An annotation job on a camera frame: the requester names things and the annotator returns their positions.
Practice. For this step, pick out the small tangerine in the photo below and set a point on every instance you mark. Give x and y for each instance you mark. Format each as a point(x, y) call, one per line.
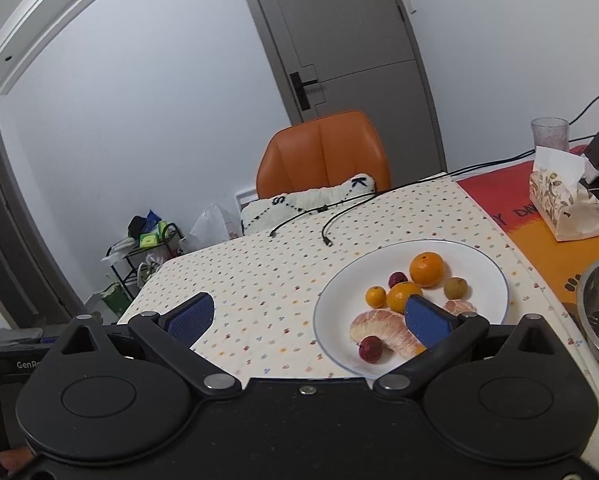
point(376, 297)

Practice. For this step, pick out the orange leather chair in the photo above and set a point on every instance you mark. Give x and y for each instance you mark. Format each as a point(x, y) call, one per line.
point(322, 153)

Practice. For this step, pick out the translucent plastic bag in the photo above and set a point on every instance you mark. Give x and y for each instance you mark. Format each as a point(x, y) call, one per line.
point(215, 226)

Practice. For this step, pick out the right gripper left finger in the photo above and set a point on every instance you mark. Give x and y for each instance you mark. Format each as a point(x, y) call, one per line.
point(167, 379)

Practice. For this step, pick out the brown kiwi back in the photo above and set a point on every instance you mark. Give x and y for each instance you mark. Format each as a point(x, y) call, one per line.
point(456, 288)

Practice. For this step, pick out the medium orange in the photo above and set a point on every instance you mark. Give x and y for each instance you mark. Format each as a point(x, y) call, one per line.
point(399, 294)

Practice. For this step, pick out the clear drinking glass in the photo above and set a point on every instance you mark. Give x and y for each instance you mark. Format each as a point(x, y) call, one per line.
point(551, 132)

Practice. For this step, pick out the floral tissue box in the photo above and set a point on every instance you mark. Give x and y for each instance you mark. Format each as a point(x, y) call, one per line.
point(569, 209)

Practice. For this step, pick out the small pomelo segment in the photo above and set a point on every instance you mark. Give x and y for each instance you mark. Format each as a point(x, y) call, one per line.
point(459, 306)

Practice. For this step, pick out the black metal shelf rack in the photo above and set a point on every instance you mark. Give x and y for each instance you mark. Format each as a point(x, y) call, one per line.
point(132, 262)

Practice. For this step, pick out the grey door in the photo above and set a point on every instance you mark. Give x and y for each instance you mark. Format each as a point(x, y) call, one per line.
point(366, 57)

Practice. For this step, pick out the red orange table mat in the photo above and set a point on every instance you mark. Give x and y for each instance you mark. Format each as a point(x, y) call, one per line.
point(506, 195)

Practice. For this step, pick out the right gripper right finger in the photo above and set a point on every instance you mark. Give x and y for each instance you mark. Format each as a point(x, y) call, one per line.
point(501, 394)

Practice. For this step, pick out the white plate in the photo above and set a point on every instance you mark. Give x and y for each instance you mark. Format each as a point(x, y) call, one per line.
point(343, 298)

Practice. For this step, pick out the floral tablecloth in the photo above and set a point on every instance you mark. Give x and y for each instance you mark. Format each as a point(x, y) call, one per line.
point(266, 287)

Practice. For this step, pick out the white fluffy cushion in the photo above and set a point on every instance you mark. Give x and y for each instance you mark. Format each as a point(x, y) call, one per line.
point(266, 214)

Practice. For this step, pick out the large pomelo segment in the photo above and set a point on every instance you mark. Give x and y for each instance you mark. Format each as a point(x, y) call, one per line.
point(390, 327)

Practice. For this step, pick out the person's left hand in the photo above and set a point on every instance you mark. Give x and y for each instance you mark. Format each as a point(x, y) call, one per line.
point(15, 459)

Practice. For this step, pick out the black door handle lock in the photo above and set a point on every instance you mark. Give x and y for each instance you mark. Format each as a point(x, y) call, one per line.
point(299, 87)

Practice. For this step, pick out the large orange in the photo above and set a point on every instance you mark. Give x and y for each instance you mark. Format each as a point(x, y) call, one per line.
point(427, 269)

